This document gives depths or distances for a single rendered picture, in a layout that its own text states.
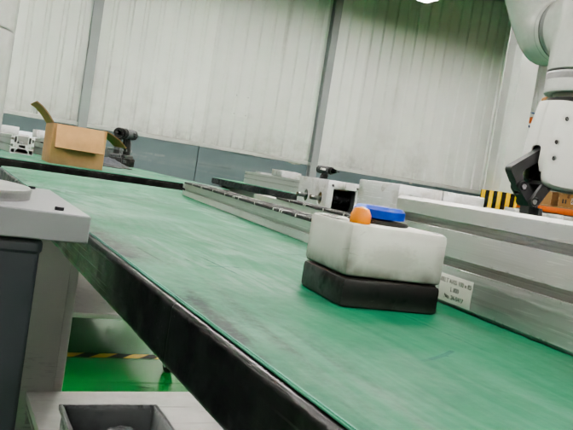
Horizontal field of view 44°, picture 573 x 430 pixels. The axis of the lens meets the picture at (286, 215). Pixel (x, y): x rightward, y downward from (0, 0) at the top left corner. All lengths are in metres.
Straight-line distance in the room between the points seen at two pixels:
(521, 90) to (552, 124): 8.13
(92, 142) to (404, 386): 2.50
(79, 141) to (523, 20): 2.07
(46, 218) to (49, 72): 11.07
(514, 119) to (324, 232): 8.39
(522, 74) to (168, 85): 5.87
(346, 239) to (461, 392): 0.19
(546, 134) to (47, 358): 1.45
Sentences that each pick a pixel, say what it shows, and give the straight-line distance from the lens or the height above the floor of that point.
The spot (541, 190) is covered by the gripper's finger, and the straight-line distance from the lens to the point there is 0.83.
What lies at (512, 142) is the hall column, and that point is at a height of 1.70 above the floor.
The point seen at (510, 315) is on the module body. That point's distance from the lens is 0.53.
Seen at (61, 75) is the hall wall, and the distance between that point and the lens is 11.70.
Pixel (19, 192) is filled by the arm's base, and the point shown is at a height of 0.81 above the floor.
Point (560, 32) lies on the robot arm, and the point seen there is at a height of 1.07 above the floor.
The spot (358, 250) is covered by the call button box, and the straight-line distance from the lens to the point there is 0.50.
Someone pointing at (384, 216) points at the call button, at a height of 0.85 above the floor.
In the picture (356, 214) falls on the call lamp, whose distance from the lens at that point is 0.50.
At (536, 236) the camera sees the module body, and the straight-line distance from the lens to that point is 0.52.
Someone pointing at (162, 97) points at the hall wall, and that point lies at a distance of 12.02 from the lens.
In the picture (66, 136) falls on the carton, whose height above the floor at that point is 0.89.
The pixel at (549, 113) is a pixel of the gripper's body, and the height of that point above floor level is 0.98.
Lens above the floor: 0.86
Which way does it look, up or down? 3 degrees down
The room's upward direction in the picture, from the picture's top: 9 degrees clockwise
